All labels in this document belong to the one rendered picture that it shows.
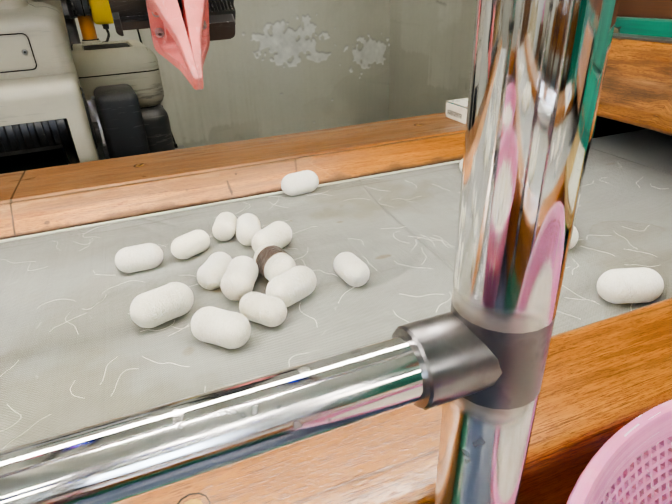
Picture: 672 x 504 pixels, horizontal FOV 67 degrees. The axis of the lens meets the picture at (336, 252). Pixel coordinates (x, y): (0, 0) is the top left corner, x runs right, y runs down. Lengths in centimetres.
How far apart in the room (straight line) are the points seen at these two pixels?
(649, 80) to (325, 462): 44
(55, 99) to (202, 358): 67
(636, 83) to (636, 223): 14
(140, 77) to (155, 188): 73
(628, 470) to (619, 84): 40
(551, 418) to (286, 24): 236
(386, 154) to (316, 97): 205
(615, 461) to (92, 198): 43
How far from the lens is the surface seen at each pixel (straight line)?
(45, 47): 94
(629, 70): 56
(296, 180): 47
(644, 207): 50
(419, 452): 20
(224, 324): 28
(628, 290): 34
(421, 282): 34
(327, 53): 258
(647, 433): 23
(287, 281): 31
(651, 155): 65
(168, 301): 31
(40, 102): 91
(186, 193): 49
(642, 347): 27
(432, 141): 57
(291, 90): 253
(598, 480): 20
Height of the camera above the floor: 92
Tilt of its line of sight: 28 degrees down
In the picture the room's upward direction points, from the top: 3 degrees counter-clockwise
